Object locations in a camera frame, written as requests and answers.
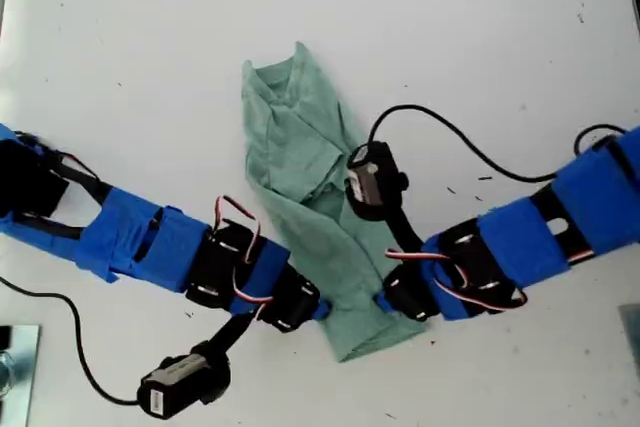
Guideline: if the light green t-shirt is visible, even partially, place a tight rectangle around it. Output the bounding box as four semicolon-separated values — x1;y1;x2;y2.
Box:
241;40;429;364

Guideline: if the arm red white wire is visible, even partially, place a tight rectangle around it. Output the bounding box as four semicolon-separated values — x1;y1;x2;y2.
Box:
212;194;277;321
383;246;596;316

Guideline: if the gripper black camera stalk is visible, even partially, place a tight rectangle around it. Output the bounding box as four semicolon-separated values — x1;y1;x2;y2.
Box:
387;206;427;257
208;309;262;354

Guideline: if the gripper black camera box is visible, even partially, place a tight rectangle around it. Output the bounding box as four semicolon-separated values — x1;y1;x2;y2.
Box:
344;142;410;222
137;340;233;421

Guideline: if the camera black cable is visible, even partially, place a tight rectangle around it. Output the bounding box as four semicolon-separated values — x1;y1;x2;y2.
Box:
367;104;629;183
0;275;144;406

